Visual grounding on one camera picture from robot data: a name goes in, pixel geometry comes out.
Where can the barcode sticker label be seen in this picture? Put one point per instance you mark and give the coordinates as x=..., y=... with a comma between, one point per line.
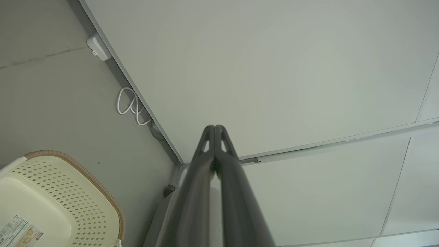
x=19, y=233

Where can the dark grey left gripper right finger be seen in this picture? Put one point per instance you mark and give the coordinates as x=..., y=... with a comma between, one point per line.
x=240, y=212

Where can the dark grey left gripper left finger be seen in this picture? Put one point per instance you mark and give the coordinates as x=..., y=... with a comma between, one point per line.
x=192, y=206

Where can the narrow white partition panel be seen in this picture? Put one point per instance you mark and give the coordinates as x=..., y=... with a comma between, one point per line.
x=325, y=192

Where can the small white plastic floor device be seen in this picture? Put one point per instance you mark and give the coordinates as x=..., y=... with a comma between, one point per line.
x=98, y=47

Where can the black caster wheel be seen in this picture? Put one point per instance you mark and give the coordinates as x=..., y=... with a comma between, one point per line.
x=169, y=190

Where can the large white partition panel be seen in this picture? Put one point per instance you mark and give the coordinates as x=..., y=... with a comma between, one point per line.
x=274, y=68

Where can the grey partition leg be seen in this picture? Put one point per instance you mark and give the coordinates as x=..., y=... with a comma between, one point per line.
x=157, y=223

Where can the cream perforated laundry basket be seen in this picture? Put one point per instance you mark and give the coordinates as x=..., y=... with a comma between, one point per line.
x=65, y=192

